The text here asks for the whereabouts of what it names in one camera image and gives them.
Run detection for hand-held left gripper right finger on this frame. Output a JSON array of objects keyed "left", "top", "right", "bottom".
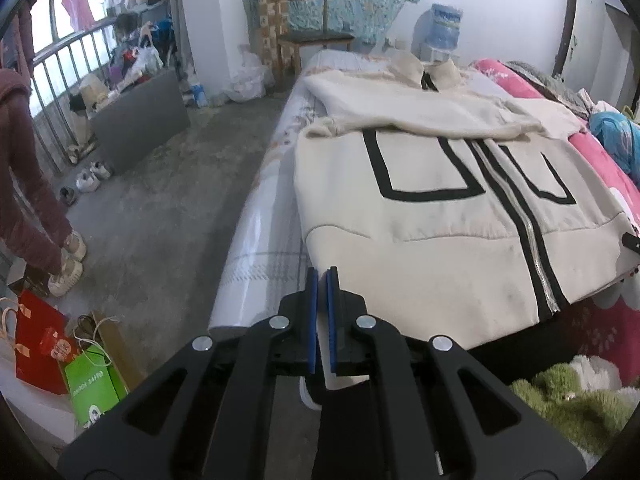
[{"left": 325, "top": 266, "right": 587, "bottom": 480}]

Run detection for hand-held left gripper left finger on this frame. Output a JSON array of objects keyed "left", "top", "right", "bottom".
[{"left": 57, "top": 266, "right": 321, "bottom": 480}]

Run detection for cream zip jacket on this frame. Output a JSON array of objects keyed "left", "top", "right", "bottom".
[{"left": 292, "top": 52, "right": 636, "bottom": 411}]

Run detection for pile of clothes and bags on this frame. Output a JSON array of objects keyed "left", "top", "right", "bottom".
[{"left": 70, "top": 12, "right": 178, "bottom": 111}]

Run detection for bed with floral sheet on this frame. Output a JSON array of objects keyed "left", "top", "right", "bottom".
[{"left": 207, "top": 49, "right": 640, "bottom": 361}]

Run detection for pink floral blanket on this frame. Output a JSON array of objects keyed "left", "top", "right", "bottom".
[{"left": 470, "top": 57, "right": 640, "bottom": 391}]

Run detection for blue cloth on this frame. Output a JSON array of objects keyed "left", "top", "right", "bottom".
[{"left": 589, "top": 110, "right": 640, "bottom": 186}]

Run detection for floral crumpled cloth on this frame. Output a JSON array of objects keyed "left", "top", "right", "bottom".
[{"left": 577, "top": 87, "right": 621, "bottom": 116}]

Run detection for green white plush rug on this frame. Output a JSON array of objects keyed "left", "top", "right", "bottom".
[{"left": 510, "top": 355, "right": 640, "bottom": 456}]

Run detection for grey blanket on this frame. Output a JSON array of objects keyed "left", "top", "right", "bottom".
[{"left": 505, "top": 60, "right": 593, "bottom": 121}]

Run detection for brown paper bag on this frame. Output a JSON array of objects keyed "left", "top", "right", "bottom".
[{"left": 75, "top": 312, "right": 146, "bottom": 391}]

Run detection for green paper bag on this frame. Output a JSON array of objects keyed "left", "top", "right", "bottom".
[{"left": 64, "top": 342, "right": 130, "bottom": 428}]

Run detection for white plastic bag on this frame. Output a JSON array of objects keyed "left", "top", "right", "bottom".
[{"left": 222, "top": 50, "right": 276, "bottom": 103}]

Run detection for white water dispenser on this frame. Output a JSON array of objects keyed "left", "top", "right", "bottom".
[{"left": 419, "top": 42, "right": 458, "bottom": 66}]

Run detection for red gift bag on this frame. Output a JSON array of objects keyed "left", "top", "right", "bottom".
[{"left": 0, "top": 290, "right": 71, "bottom": 396}]

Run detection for wooden chair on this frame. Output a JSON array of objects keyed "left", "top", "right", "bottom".
[{"left": 277, "top": 0, "right": 356, "bottom": 86}]

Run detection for blue water bottle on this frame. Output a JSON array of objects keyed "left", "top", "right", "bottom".
[{"left": 429, "top": 4, "right": 463, "bottom": 53}]

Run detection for beige sandals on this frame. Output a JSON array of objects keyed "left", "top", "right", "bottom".
[{"left": 67, "top": 145, "right": 98, "bottom": 165}]

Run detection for orange patterned cabinet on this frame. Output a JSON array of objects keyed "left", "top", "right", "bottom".
[{"left": 256, "top": 0, "right": 296, "bottom": 68}]

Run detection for white carrier bag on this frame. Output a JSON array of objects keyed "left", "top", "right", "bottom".
[{"left": 131, "top": 45, "right": 163, "bottom": 73}]

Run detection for metal railing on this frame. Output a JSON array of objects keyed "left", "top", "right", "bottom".
[{"left": 30, "top": 15, "right": 121, "bottom": 171}]

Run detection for pink hanging garment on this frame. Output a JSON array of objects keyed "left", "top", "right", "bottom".
[{"left": 61, "top": 0, "right": 97, "bottom": 33}]

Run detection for teal patterned wall cloth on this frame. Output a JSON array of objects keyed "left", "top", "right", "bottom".
[{"left": 250, "top": 0, "right": 423, "bottom": 46}]

